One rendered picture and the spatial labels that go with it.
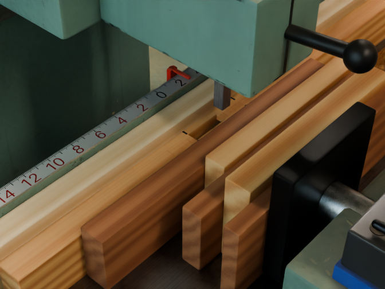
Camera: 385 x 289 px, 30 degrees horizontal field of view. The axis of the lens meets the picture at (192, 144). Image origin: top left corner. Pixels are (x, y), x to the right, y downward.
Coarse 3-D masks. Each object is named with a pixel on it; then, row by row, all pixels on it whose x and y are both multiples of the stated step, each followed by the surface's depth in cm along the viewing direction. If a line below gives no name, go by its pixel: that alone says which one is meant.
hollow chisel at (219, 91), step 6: (216, 84) 51; (216, 90) 51; (222, 90) 51; (228, 90) 51; (216, 96) 52; (222, 96) 51; (228, 96) 52; (216, 102) 52; (222, 102) 51; (228, 102) 52; (222, 108) 52
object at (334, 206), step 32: (352, 128) 44; (288, 160) 41; (320, 160) 42; (352, 160) 46; (288, 192) 41; (320, 192) 44; (352, 192) 44; (288, 224) 42; (320, 224) 47; (288, 256) 45
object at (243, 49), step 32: (128, 0) 48; (160, 0) 46; (192, 0) 43; (224, 0) 42; (256, 0) 40; (288, 0) 42; (128, 32) 50; (160, 32) 47; (192, 32) 45; (224, 32) 43; (256, 32) 41; (192, 64) 47; (224, 64) 44; (256, 64) 43; (288, 64) 46
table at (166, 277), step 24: (384, 168) 55; (168, 240) 49; (144, 264) 48; (168, 264) 48; (216, 264) 48; (72, 288) 46; (96, 288) 46; (120, 288) 46; (144, 288) 46; (168, 288) 46; (192, 288) 46; (216, 288) 46; (264, 288) 46
